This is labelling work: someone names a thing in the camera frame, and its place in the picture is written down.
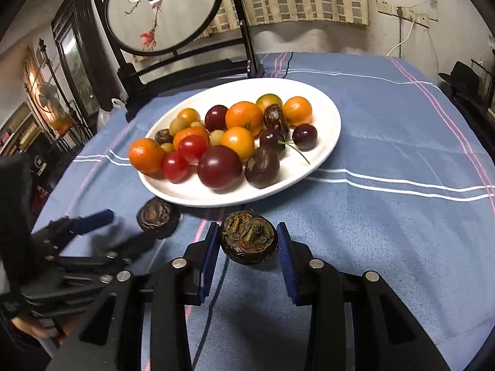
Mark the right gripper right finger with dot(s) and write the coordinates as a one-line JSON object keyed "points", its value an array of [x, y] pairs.
{"points": [[355, 318]]}

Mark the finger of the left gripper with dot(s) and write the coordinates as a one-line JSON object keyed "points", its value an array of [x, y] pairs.
{"points": [[63, 231], [125, 251]]}

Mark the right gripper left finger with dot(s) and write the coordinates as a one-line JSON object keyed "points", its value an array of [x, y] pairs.
{"points": [[110, 333]]}

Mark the dark water chestnut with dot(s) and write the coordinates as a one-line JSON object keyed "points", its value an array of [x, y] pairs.
{"points": [[158, 217], [247, 238]]}

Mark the large oblong tangerine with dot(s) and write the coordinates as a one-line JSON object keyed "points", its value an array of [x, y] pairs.
{"points": [[146, 155]]}

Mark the red cherry tomato front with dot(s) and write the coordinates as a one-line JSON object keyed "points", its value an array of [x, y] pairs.
{"points": [[175, 168]]}

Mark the red cherry tomato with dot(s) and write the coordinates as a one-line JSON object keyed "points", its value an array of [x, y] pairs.
{"points": [[192, 148], [175, 168]]}

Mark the small tan longan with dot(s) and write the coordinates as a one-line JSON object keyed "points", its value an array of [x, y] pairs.
{"points": [[167, 147]]}

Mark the small water chestnut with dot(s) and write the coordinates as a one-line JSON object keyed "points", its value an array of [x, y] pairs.
{"points": [[163, 136], [262, 167]]}

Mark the large round tangerine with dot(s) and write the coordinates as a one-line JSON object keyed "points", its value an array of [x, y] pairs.
{"points": [[190, 131]]}

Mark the brown longan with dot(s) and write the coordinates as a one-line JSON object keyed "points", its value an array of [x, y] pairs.
{"points": [[177, 125], [216, 137]]}

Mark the large dark red plum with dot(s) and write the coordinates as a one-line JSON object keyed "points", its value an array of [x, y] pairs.
{"points": [[215, 118]]}

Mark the small orange kumquat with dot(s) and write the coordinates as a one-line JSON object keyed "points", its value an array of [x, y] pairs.
{"points": [[240, 140]]}

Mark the dark cherry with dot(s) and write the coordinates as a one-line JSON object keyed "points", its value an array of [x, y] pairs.
{"points": [[304, 138], [274, 139]]}

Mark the dark date fruit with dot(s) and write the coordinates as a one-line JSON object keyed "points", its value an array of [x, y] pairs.
{"points": [[274, 119]]}

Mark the yellow green kumquat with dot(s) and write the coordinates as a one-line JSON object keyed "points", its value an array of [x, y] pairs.
{"points": [[264, 101]]}

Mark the small orange tangerine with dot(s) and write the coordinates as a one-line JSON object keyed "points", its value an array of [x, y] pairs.
{"points": [[297, 110]]}

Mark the person left hand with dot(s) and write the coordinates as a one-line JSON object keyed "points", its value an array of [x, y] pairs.
{"points": [[34, 328]]}

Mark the plastic bag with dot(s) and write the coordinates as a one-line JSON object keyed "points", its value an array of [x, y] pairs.
{"points": [[104, 116]]}

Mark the blue striped tablecloth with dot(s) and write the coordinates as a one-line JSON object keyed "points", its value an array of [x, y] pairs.
{"points": [[408, 192]]}

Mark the dark framed mirror cabinet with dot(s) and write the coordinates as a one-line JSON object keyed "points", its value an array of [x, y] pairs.
{"points": [[83, 58]]}

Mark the round painted screen stand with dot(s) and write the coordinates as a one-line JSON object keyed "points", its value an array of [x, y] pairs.
{"points": [[147, 35]]}

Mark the white oval plate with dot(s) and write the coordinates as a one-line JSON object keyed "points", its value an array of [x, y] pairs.
{"points": [[293, 168]]}

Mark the wall power strip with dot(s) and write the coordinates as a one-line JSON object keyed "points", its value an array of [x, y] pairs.
{"points": [[405, 13]]}

